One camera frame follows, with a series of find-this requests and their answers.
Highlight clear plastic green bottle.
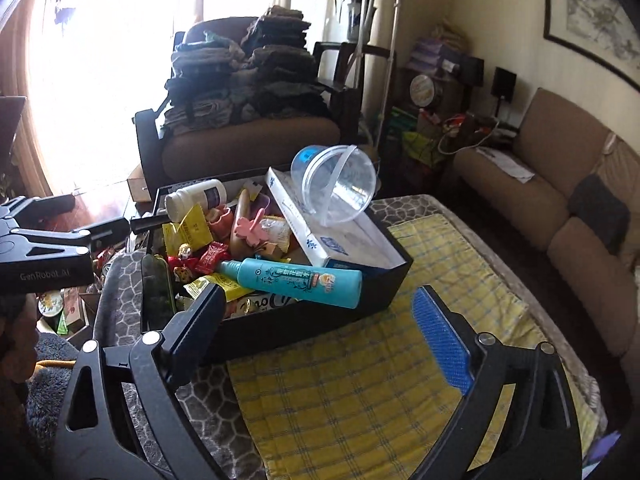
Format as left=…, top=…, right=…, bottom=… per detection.
left=141, top=254, right=176, bottom=333

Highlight white pill bottle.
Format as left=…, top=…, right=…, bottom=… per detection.
left=165, top=179, right=228, bottom=222

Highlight brown wooden roller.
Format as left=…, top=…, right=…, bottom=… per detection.
left=229, top=188, right=253, bottom=260

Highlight pink flower toy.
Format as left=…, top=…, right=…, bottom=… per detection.
left=233, top=208, right=269, bottom=247

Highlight teal spray bottle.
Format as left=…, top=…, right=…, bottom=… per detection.
left=217, top=258, right=362, bottom=309

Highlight white cardboard box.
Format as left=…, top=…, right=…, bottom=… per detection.
left=266, top=167, right=406, bottom=274

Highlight clear plastic bucket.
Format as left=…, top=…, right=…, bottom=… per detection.
left=291, top=145, right=378, bottom=226

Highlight grey patterned blanket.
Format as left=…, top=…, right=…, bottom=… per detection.
left=27, top=193, right=609, bottom=480

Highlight yellow plaid cloth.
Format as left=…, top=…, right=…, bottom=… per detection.
left=226, top=211, right=601, bottom=480

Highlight dark blue cushion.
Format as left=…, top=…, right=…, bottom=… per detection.
left=567, top=174, right=630, bottom=255

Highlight stack of folded clothes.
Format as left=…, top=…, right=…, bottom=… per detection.
left=160, top=6, right=331, bottom=136

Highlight black storage box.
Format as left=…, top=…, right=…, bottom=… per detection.
left=139, top=167, right=416, bottom=356

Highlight brown armchair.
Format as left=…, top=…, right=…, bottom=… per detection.
left=132, top=16, right=359, bottom=192

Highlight papers on sofa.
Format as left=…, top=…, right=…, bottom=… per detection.
left=475, top=148, right=535, bottom=183

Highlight brown fabric sofa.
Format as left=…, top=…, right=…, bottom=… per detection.
left=454, top=89, right=639, bottom=376

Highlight black speaker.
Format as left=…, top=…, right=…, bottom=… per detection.
left=490, top=67, right=518, bottom=103

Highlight round desk clock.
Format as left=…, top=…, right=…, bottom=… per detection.
left=409, top=74, right=436, bottom=108

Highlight potted green plant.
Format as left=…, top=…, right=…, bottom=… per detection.
left=319, top=0, right=392, bottom=44

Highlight framed ink painting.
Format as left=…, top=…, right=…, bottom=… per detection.
left=544, top=0, right=639, bottom=89

